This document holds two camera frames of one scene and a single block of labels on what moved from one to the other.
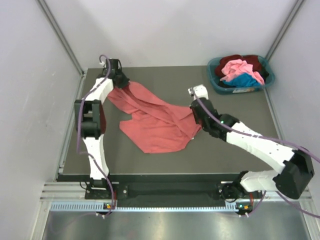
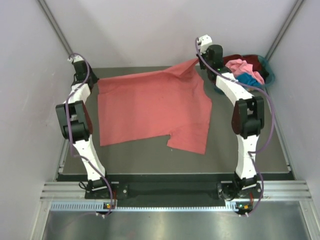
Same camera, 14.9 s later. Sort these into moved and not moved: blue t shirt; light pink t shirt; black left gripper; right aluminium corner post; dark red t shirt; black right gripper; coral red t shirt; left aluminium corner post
Moved: coral red t shirt; black right gripper; black left gripper
Not moved: right aluminium corner post; blue t shirt; left aluminium corner post; dark red t shirt; light pink t shirt
